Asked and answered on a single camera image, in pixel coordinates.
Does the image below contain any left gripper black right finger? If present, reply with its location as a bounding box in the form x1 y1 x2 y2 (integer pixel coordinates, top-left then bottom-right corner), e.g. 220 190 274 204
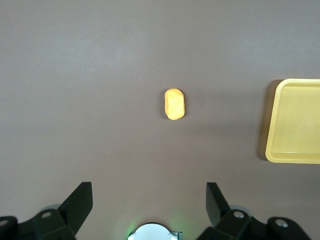
197 182 311 240

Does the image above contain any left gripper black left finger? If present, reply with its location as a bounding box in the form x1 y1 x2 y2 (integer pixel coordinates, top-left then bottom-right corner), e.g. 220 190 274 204
0 181 94 240

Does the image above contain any yellow potato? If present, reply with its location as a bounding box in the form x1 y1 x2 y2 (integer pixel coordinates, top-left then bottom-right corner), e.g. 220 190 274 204
164 87 186 121

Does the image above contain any yellow plastic tray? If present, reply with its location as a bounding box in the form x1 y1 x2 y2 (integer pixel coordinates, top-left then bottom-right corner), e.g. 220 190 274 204
264 78 320 165

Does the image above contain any brown table cover mat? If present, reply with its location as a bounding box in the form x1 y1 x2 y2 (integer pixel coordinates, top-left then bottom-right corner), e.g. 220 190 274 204
0 0 320 240

